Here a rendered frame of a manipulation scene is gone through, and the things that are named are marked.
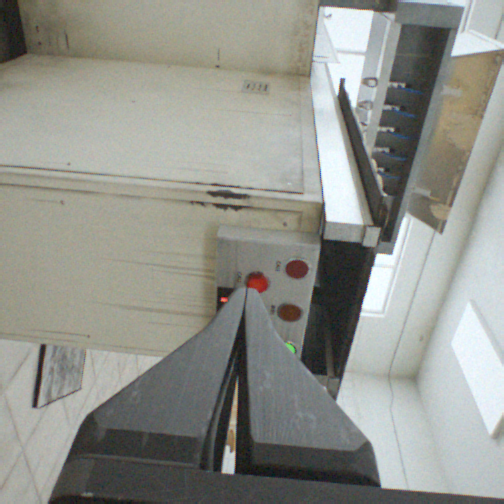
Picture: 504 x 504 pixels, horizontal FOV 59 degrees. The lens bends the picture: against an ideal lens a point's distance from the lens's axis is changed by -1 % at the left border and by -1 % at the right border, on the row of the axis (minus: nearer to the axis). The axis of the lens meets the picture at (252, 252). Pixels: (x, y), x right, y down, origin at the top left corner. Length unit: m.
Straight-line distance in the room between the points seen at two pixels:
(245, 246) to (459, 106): 0.93
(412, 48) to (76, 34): 0.88
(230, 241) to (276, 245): 0.06
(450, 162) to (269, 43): 0.62
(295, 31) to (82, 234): 0.77
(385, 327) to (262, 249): 5.47
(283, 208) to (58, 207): 0.31
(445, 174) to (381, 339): 4.84
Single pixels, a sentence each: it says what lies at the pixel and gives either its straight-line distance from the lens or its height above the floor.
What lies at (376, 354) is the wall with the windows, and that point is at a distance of 6.35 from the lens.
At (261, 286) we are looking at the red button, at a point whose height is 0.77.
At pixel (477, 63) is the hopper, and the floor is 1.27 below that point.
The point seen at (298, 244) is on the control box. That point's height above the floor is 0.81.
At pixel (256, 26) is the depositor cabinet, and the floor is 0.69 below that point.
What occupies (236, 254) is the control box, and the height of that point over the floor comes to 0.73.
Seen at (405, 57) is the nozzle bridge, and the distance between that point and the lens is 1.36.
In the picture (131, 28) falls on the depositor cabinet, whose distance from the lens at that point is 1.30.
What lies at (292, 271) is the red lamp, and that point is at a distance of 0.62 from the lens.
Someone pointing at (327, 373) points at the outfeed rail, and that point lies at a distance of 0.77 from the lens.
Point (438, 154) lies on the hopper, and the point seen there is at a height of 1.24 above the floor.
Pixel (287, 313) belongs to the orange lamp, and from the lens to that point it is 0.67.
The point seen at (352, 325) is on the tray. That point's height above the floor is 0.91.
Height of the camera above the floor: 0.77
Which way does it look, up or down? 2 degrees down
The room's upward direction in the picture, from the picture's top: 96 degrees clockwise
